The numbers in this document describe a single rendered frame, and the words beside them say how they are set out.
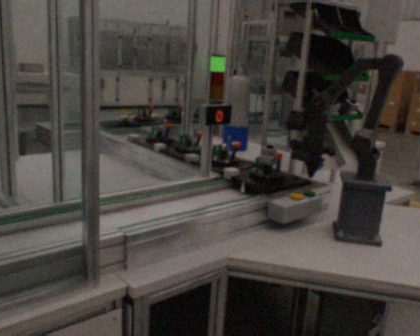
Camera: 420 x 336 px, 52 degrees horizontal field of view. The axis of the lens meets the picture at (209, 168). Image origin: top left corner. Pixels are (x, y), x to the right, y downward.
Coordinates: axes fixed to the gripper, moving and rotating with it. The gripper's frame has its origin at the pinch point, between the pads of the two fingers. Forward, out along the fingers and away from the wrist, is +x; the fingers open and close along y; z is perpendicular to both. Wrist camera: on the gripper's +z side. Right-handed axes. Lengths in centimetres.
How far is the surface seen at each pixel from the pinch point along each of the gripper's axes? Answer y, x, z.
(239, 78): -59, -23, 96
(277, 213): 17.5, 12.8, -0.9
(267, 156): 0.1, 0.2, 20.1
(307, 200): 5.3, 9.8, -3.5
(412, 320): -116, 106, -4
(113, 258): 74, 16, 6
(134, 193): 50, 11, 34
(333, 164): -32.4, 5.3, 11.2
